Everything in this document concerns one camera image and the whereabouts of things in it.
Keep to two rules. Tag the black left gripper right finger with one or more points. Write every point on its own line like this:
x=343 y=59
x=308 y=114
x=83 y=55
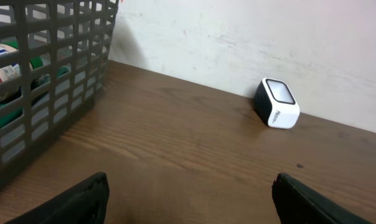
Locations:
x=295 y=202

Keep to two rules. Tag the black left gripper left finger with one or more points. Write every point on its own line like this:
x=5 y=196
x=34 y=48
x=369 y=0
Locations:
x=85 y=202

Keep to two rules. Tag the green lid spice jar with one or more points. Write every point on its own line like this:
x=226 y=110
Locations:
x=12 y=71

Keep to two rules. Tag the white barcode scanner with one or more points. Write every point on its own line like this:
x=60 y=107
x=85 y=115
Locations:
x=275 y=104

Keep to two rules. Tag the green product pouch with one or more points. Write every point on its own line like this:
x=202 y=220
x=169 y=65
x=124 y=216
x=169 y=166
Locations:
x=42 y=80

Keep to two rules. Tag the grey plastic mesh basket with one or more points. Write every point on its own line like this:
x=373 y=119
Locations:
x=72 y=33

